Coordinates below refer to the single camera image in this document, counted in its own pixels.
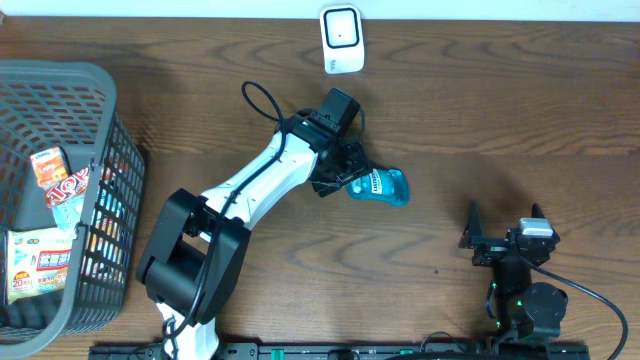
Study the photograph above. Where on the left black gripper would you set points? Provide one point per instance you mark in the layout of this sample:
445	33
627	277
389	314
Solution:
334	178

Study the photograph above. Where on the red chocolate bar wrapper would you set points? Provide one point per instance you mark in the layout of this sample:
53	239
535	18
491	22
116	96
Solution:
75	185

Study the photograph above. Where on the grey plastic shopping basket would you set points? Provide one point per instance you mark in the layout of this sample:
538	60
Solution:
71	105

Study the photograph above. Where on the orange tissue pack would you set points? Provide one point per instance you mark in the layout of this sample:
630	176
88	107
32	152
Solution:
49	166

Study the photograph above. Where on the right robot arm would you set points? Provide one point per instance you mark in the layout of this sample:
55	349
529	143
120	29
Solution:
526	311

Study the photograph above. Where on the black mounting rail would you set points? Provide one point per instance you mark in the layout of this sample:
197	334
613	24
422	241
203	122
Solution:
439	349

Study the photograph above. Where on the white barcode scanner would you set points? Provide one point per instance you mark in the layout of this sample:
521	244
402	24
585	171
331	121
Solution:
342	39

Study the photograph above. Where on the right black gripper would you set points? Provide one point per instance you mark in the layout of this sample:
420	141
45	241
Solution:
472	237

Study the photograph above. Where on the blue mouthwash bottle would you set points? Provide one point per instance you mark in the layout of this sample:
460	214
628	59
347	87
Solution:
382	185

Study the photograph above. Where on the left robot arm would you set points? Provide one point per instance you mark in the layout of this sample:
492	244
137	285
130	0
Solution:
192	261

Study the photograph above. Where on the light blue tissue packet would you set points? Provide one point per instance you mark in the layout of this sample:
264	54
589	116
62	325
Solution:
68	214

